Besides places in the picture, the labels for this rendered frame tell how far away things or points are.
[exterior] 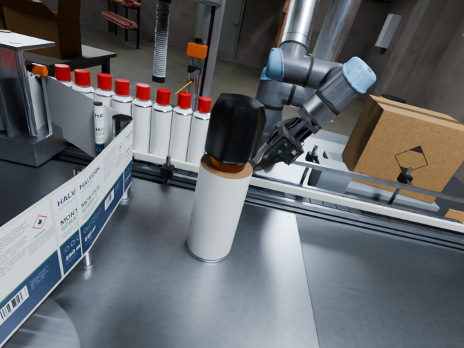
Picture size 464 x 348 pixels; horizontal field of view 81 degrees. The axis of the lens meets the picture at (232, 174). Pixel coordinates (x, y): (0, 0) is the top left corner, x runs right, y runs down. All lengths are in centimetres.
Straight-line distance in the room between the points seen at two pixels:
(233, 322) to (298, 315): 11
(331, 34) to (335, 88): 38
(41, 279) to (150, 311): 15
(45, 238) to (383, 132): 95
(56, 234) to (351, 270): 60
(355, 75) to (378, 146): 44
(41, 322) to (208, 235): 25
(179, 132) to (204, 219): 32
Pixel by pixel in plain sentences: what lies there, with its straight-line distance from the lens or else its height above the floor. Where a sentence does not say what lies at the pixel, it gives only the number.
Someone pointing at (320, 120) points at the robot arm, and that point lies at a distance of 66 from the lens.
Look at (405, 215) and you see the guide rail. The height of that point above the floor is 91.
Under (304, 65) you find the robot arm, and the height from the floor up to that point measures 121.
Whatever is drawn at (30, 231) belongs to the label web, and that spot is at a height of 104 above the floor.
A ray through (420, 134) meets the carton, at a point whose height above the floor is 107.
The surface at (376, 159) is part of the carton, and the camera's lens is 107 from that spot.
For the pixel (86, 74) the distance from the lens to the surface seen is 79.
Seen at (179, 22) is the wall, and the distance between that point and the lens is 956.
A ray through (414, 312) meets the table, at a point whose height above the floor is 83.
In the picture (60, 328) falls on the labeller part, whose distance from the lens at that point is 46.
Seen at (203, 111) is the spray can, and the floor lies 106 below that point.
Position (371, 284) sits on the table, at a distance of 73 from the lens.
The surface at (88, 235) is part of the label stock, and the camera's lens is 48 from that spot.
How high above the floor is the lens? 128
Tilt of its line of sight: 30 degrees down
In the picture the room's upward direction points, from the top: 14 degrees clockwise
